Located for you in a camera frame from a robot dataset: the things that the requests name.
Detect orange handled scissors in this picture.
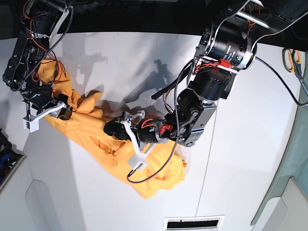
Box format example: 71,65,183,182
282,48,308,96

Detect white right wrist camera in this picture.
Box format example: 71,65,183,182
23,117,39,133

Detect blue clutter at left edge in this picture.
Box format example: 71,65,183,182
0,132,14,183

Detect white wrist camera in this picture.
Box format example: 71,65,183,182
128,154,148,171
23,117,39,133

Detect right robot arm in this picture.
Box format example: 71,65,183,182
2,0,74,120

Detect table cable slot grommet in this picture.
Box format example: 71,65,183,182
163,215,225,231

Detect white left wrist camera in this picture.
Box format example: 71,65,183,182
128,154,148,171

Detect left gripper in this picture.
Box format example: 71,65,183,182
103,110,176,149

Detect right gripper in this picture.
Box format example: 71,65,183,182
21,85,72,120

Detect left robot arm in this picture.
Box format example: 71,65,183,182
103,0,308,149

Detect yellow t-shirt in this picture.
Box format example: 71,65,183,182
45,62,187,199

